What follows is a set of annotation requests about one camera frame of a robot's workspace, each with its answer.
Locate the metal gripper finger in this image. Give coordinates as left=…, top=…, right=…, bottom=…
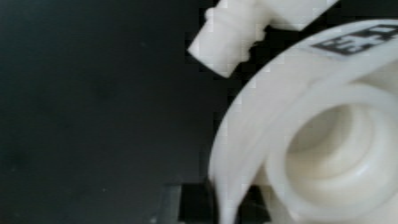
left=149, top=182, right=272, bottom=224

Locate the white round stool seat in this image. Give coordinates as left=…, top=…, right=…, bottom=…
left=209, top=19, right=398, bottom=224

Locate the white stool leg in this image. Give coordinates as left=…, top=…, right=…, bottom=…
left=188, top=0, right=339, bottom=77

